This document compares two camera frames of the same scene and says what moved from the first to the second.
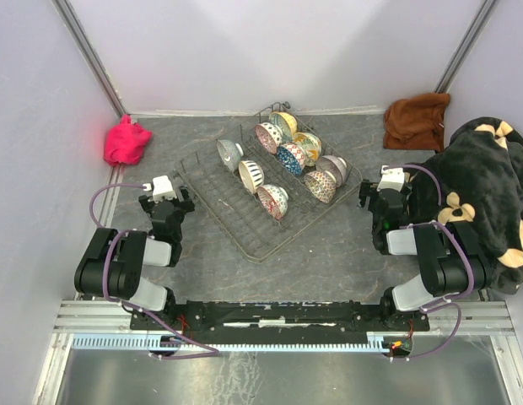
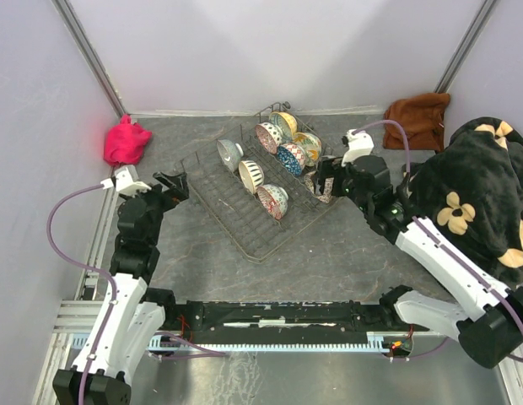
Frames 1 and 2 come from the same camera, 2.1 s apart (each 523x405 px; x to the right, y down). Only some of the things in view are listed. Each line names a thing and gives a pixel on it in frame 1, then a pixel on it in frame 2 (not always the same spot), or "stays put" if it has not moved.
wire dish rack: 266,177 stays put
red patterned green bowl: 273,199 stays put
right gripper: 367,189 to 331,168
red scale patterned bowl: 321,185 stays put
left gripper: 186,205 to 177,185
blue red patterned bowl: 292,156 stays put
